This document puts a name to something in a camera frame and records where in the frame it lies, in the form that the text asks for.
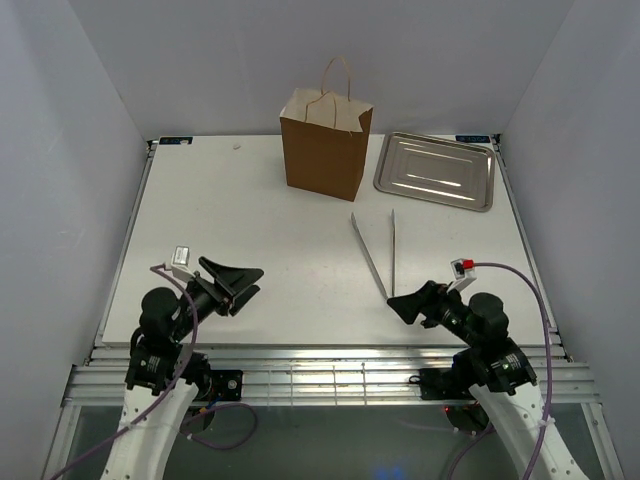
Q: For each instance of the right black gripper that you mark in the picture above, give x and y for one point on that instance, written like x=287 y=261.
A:
x=432 y=295

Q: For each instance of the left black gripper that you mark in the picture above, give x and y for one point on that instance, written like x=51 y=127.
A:
x=231 y=278

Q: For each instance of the metal tongs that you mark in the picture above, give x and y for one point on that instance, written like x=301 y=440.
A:
x=383 y=270

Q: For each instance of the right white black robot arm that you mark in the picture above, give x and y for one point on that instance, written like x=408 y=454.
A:
x=494 y=371

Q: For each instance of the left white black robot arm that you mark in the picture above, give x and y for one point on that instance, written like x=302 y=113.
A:
x=171 y=389

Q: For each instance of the brown paper bag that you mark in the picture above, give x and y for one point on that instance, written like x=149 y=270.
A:
x=325 y=139

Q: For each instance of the metal tray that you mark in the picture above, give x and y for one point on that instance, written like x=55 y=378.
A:
x=437 y=170

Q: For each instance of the left blue label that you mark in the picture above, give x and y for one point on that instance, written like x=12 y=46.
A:
x=173 y=140

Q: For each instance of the blue label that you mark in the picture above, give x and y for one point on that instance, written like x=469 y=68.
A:
x=475 y=139
x=173 y=140

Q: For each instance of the right blue label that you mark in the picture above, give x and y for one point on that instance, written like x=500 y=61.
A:
x=475 y=139

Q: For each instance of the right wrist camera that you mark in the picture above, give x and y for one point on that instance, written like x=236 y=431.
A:
x=464 y=274

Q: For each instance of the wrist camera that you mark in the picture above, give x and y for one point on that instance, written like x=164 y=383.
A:
x=178 y=264
x=464 y=274

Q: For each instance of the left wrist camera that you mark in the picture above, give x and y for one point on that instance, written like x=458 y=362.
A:
x=178 y=264

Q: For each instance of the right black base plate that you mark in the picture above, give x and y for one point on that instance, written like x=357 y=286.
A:
x=439 y=384

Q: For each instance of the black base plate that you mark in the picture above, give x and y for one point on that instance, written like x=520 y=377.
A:
x=439 y=384
x=220 y=385

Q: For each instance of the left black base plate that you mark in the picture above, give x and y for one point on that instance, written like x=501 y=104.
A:
x=220 y=385

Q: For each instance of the aluminium rail frame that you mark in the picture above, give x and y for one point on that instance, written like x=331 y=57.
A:
x=282 y=377

